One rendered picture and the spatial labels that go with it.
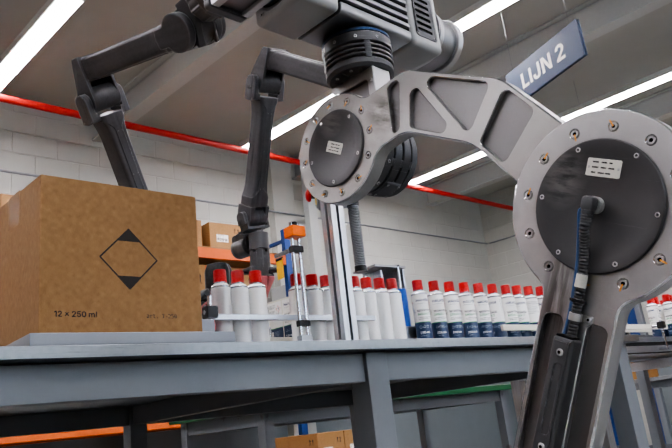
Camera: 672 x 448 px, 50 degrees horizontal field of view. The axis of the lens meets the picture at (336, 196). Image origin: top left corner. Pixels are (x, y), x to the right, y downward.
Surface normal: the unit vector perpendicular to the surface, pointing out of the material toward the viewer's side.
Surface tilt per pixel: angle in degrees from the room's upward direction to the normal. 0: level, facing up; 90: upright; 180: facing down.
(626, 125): 90
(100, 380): 90
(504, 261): 90
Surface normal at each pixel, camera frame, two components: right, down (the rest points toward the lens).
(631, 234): -0.73, -0.13
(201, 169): 0.68, -0.29
